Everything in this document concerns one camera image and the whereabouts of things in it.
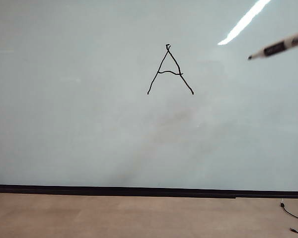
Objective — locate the black whiteboard pen tray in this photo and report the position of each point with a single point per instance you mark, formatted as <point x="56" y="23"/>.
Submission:
<point x="114" y="194"/>

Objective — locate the white whiteboard marker pen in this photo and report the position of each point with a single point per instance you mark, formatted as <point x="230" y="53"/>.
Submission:
<point x="275" y="48"/>

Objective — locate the white whiteboard with black frame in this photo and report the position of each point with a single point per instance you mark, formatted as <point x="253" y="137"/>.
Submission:
<point x="89" y="111"/>

